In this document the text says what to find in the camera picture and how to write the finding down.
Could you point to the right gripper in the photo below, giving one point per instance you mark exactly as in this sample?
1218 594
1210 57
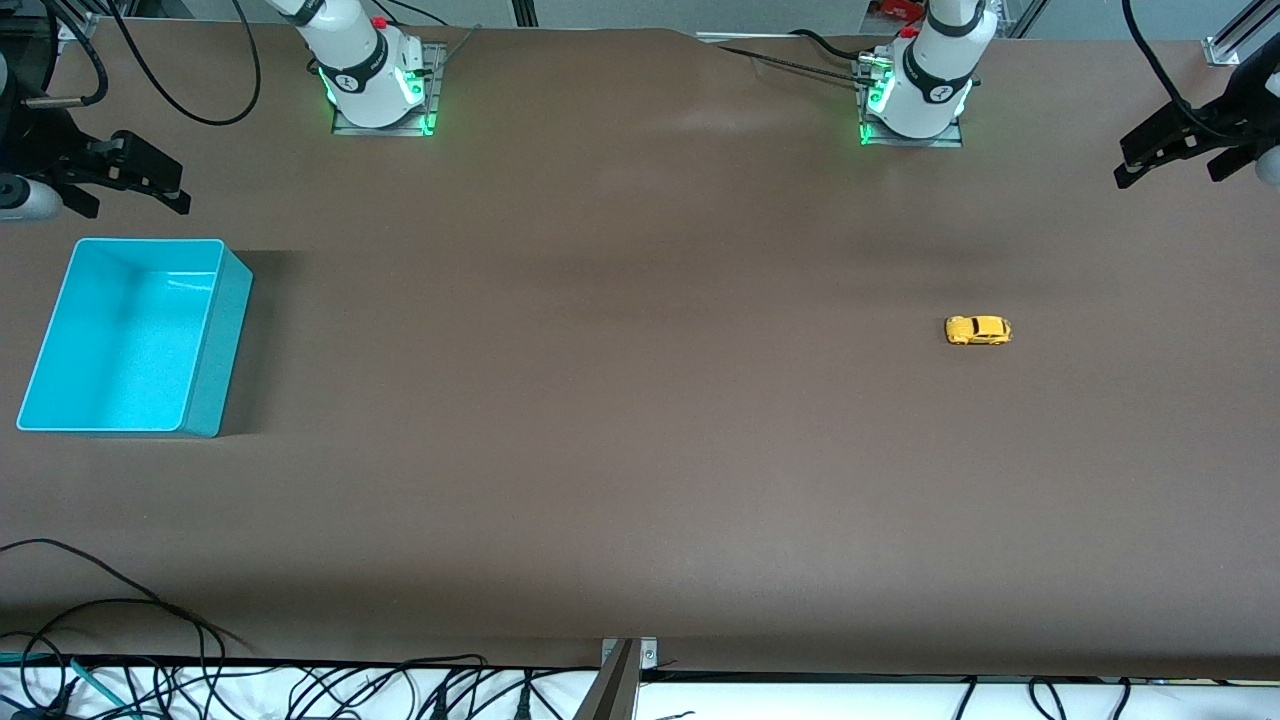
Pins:
42 143

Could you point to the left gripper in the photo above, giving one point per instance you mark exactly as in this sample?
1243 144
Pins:
1222 125

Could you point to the yellow beetle toy car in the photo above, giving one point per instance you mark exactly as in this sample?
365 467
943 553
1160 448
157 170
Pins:
978 329

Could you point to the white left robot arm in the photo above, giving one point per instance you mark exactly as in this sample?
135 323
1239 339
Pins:
930 80

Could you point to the turquoise plastic bin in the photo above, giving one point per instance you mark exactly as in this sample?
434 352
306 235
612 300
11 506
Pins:
120 340

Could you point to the red background object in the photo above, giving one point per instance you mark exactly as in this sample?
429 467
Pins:
895 10

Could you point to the brown table cover sheet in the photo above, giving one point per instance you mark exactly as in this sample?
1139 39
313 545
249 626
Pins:
640 400

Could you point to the aluminium frame profile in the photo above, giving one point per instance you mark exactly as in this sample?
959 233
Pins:
1022 15
75 25
523 12
1225 50

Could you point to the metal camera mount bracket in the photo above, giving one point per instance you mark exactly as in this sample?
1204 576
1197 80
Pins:
648 655

